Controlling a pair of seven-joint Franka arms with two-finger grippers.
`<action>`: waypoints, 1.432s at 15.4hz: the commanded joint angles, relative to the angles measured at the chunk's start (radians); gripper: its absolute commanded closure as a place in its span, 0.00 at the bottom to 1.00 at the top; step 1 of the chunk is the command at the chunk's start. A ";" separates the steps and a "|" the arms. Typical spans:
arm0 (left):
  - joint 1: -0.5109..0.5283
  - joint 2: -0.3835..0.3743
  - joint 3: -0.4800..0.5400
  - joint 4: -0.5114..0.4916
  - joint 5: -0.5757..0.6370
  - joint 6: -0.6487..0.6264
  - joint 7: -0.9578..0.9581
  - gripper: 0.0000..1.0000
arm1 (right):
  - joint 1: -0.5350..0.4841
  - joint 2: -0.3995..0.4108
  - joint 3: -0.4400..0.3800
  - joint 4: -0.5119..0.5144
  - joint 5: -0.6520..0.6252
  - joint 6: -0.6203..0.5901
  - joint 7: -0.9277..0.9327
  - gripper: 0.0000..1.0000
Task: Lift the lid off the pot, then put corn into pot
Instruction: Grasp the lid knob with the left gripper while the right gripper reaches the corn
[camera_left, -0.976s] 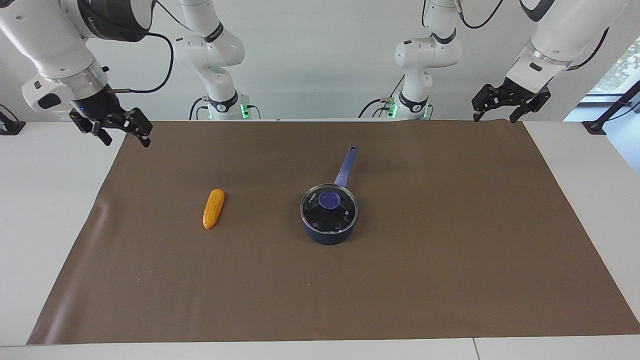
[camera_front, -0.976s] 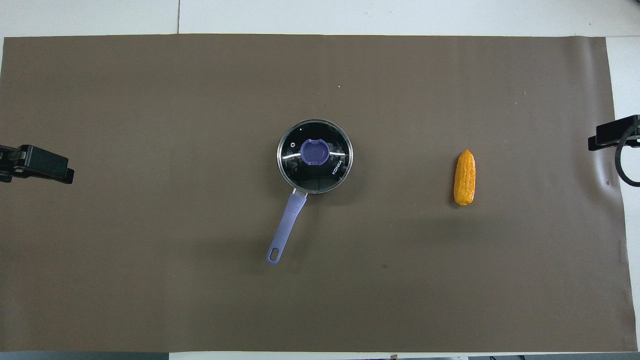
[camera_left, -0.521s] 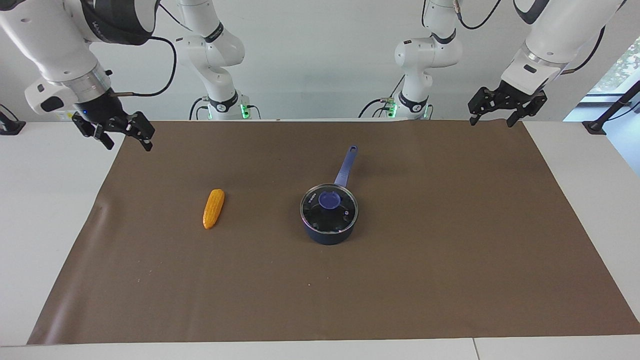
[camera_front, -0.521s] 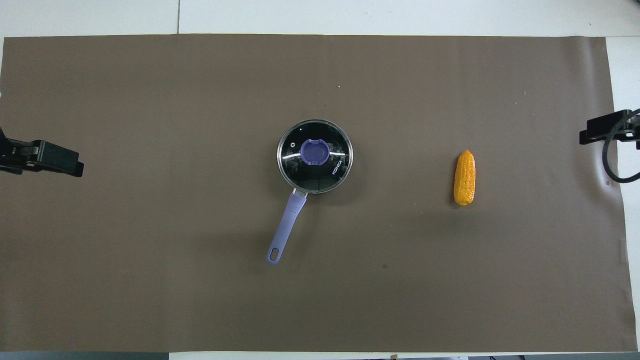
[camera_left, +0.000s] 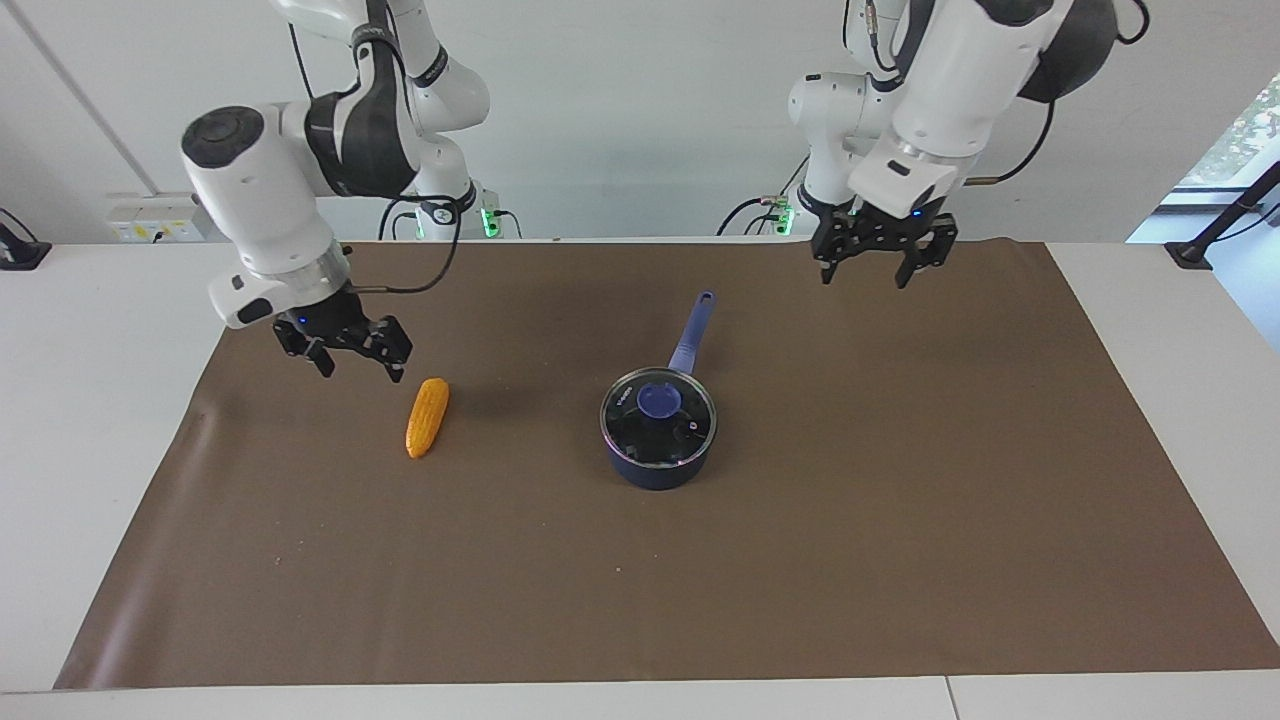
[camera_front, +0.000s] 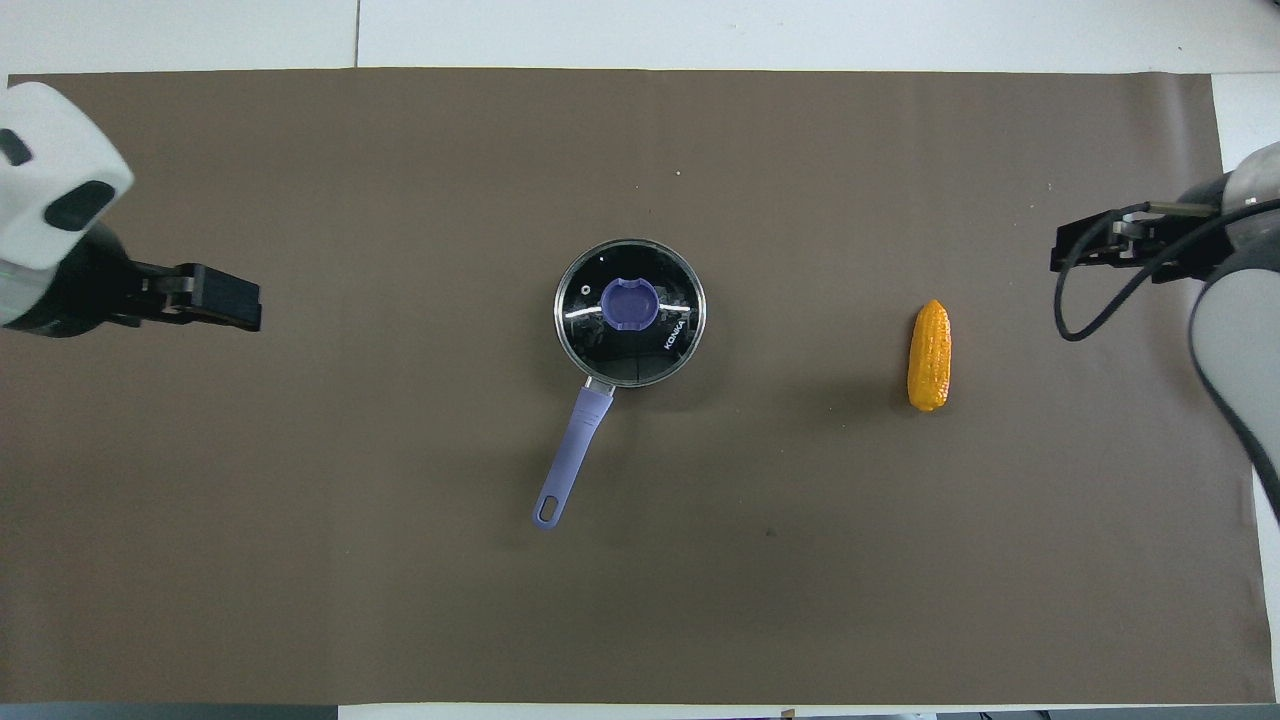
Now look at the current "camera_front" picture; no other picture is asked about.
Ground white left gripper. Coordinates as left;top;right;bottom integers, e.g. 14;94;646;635
0;80;263;338

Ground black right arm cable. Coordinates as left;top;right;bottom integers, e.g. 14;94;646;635
1054;198;1280;342

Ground black pot with purple handle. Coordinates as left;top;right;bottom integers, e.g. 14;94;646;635
532;238;708;530

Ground glass lid with purple knob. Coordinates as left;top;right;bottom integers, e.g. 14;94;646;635
554;239;707;389

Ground yellow toy corn cob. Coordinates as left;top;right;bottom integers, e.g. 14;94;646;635
907;299;953;413

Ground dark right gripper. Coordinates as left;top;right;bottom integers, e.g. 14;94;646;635
1049;172;1241;286

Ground brown table mat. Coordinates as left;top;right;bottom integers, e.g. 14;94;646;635
0;68;1274;706

